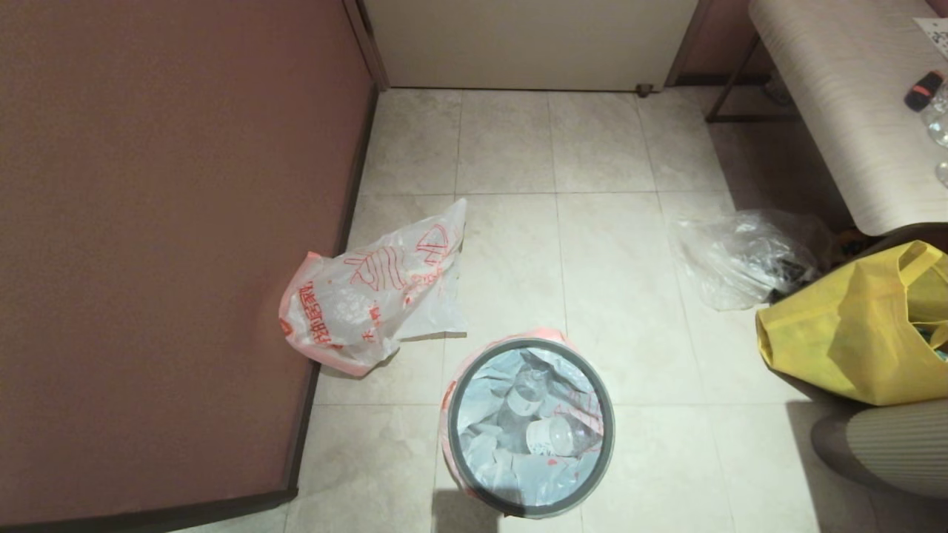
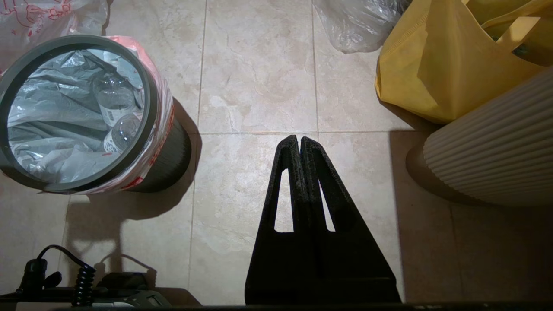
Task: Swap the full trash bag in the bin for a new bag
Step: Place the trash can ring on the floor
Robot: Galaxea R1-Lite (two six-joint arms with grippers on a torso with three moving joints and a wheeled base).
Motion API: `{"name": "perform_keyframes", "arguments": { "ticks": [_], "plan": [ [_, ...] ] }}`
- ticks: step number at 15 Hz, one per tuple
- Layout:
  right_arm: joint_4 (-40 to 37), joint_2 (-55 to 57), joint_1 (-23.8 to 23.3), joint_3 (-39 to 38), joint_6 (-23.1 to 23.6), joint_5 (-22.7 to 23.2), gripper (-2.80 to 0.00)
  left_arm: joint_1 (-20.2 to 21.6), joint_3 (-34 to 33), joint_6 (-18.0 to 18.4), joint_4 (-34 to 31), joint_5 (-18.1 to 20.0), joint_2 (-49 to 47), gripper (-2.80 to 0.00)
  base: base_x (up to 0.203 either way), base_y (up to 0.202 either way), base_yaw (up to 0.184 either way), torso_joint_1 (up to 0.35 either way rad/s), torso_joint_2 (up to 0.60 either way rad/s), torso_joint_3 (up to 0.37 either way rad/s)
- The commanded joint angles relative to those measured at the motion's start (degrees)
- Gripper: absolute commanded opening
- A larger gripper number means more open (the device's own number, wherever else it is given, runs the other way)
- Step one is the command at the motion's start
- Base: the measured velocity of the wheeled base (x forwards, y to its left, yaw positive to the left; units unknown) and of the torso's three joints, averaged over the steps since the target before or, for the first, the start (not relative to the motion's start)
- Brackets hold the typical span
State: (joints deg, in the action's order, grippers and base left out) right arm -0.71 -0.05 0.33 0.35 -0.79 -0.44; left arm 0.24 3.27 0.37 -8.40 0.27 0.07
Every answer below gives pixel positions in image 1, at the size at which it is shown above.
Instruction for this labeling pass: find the white printed paper sheet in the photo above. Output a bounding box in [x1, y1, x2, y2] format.
[912, 16, 948, 60]

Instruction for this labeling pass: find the black round trash bin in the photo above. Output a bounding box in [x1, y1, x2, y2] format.
[444, 337, 616, 520]

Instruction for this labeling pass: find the dark metal table leg frame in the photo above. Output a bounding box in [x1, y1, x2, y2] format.
[705, 33, 804, 124]

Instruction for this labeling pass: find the wood-grain table top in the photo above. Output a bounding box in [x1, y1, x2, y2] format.
[748, 0, 948, 236]

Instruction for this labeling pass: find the yellow fabric tote bag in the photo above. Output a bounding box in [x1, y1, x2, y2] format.
[755, 240, 948, 406]

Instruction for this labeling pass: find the white door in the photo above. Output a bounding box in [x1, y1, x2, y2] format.
[363, 0, 698, 92]

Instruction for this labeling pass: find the crumpled clear plastic bag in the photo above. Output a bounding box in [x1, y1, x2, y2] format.
[670, 209, 834, 312]

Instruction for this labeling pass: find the new red-printed plastic bag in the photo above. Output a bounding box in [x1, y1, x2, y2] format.
[278, 198, 469, 377]

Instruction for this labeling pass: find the beige ribbed round stool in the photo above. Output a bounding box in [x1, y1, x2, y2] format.
[811, 400, 948, 498]

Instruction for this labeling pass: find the clear plastic bottle barcode label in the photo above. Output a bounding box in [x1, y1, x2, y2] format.
[507, 368, 554, 417]

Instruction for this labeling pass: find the grey bin retaining ring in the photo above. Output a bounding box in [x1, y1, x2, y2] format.
[447, 337, 616, 519]

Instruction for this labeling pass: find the white translucent plastic bag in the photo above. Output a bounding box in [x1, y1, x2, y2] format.
[440, 327, 617, 521]

